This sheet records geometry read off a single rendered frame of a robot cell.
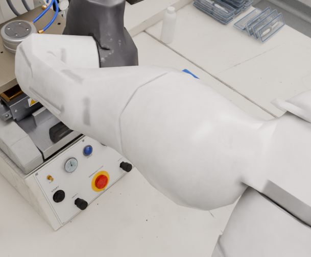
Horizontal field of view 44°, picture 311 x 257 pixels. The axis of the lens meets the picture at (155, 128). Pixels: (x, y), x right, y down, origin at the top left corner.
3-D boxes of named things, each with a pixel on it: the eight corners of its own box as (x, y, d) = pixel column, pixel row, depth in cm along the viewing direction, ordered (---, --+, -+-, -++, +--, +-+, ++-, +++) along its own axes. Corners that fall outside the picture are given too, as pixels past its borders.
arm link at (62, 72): (223, 71, 39) (126, 28, 65) (31, 74, 32) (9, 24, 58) (209, 168, 43) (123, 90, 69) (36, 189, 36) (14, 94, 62)
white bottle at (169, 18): (171, 45, 149) (176, 13, 138) (159, 42, 150) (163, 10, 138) (173, 37, 153) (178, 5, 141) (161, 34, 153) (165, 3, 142)
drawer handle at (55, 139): (49, 138, 90) (47, 128, 87) (97, 106, 97) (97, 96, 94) (55, 144, 89) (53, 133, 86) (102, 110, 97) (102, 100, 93)
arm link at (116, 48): (73, 109, 62) (132, 106, 66) (87, 66, 50) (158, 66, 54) (58, 18, 68) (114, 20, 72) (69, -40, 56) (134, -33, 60)
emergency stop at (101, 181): (95, 189, 105) (91, 179, 103) (106, 181, 107) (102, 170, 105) (99, 191, 104) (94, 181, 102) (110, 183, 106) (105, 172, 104)
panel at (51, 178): (61, 226, 99) (32, 174, 89) (141, 159, 114) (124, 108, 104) (65, 229, 98) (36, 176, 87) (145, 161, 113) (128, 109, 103)
